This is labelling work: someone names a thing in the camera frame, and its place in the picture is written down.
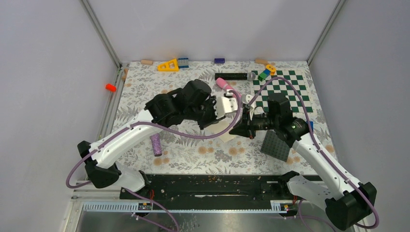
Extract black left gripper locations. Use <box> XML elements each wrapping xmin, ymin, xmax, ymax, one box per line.
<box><xmin>186</xmin><ymin>96</ymin><xmax>226</xmax><ymax>131</ymax></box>

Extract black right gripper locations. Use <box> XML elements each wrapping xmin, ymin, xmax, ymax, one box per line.
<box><xmin>229</xmin><ymin>108</ymin><xmax>279</xmax><ymax>139</ymax></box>

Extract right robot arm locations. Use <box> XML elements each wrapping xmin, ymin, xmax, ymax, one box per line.
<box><xmin>229</xmin><ymin>93</ymin><xmax>377</xmax><ymax>231</ymax></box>

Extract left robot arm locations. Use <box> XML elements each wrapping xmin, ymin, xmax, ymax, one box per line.
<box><xmin>78</xmin><ymin>79</ymin><xmax>225</xmax><ymax>199</ymax></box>

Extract dark grey studded baseplate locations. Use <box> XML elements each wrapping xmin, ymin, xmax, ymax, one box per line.
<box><xmin>260</xmin><ymin>130</ymin><xmax>290</xmax><ymax>162</ymax></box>

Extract black microphone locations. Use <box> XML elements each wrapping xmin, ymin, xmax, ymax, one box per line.
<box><xmin>215</xmin><ymin>72</ymin><xmax>256</xmax><ymax>81</ymax></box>

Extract floral patterned table mat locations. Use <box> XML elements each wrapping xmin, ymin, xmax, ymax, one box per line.
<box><xmin>101</xmin><ymin>60</ymin><xmax>343</xmax><ymax>176</ymax></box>

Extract green white chessboard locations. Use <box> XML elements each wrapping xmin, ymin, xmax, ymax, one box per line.
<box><xmin>255</xmin><ymin>69</ymin><xmax>315</xmax><ymax>115</ymax></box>

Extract green blue toy brick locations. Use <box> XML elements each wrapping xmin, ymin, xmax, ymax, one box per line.
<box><xmin>257</xmin><ymin>69</ymin><xmax>271</xmax><ymax>81</ymax></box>

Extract purple glitter microphone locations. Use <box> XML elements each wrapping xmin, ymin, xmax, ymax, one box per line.
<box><xmin>150</xmin><ymin>133</ymin><xmax>162</xmax><ymax>157</ymax></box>

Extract purple flat toy brick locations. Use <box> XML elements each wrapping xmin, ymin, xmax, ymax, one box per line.
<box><xmin>214</xmin><ymin>58</ymin><xmax>225</xmax><ymax>64</ymax></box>

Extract grey and blue brick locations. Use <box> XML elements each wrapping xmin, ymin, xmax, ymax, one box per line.
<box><xmin>177</xmin><ymin>58</ymin><xmax>189</xmax><ymax>69</ymax></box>

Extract yellow triangle shape toy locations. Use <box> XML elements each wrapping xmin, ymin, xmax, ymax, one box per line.
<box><xmin>157</xmin><ymin>58</ymin><xmax>179</xmax><ymax>72</ymax></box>

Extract wooden block back right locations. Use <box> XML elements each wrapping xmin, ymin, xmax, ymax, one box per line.
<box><xmin>254</xmin><ymin>58</ymin><xmax>269</xmax><ymax>66</ymax></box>

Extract multicolour brick stack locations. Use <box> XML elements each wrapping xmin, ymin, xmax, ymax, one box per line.
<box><xmin>309</xmin><ymin>121</ymin><xmax>314</xmax><ymax>132</ymax></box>

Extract light wooden block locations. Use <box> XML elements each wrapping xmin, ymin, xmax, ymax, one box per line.
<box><xmin>140</xmin><ymin>59</ymin><xmax>154</xmax><ymax>66</ymax></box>

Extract red plastic cylinder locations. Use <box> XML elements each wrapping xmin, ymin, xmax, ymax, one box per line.
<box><xmin>105</xmin><ymin>84</ymin><xmax>117</xmax><ymax>92</ymax></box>

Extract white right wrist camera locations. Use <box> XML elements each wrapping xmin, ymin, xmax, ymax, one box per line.
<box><xmin>241</xmin><ymin>94</ymin><xmax>256</xmax><ymax>117</ymax></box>

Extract orange yellow ring toy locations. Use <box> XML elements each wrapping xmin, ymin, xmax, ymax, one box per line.
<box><xmin>265</xmin><ymin>64</ymin><xmax>277</xmax><ymax>76</ymax></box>

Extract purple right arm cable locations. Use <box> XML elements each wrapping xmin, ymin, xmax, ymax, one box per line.
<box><xmin>248</xmin><ymin>76</ymin><xmax>381</xmax><ymax>232</ymax></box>

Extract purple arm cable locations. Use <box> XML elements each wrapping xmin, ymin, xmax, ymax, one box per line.
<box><xmin>65</xmin><ymin>89</ymin><xmax>243</xmax><ymax>232</ymax></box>
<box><xmin>248</xmin><ymin>76</ymin><xmax>381</xmax><ymax>232</ymax></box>

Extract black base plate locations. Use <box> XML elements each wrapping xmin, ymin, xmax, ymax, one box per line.
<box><xmin>138</xmin><ymin>171</ymin><xmax>307</xmax><ymax>213</ymax></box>

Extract white perforated cable tray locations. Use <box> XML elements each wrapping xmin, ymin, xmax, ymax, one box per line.
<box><xmin>82</xmin><ymin>201</ymin><xmax>289</xmax><ymax>215</ymax></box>

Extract wooden block by rail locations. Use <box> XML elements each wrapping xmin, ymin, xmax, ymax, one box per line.
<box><xmin>121</xmin><ymin>68</ymin><xmax>129</xmax><ymax>82</ymax></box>

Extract aluminium side rail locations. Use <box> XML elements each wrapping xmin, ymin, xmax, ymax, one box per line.
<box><xmin>96</xmin><ymin>63</ymin><xmax>130</xmax><ymax>141</ymax></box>

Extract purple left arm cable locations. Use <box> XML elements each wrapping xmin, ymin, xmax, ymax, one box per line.
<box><xmin>65</xmin><ymin>89</ymin><xmax>243</xmax><ymax>232</ymax></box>

